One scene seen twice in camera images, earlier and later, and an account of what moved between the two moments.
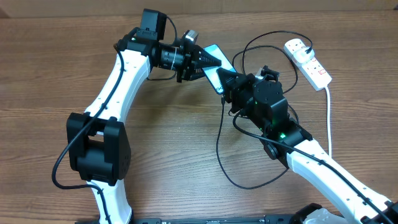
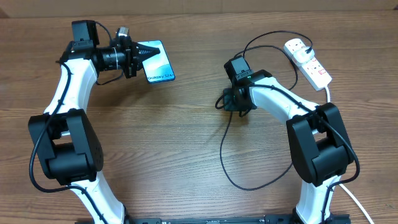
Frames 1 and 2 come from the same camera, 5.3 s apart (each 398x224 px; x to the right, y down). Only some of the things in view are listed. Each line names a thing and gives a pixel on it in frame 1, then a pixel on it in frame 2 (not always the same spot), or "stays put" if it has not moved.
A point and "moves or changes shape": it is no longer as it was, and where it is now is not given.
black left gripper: [189, 59] to [134, 57]
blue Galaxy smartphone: [211, 71] moves or changes shape
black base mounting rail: [267, 219] stays put
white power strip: [317, 78] stays put
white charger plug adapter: [301, 56] stays put
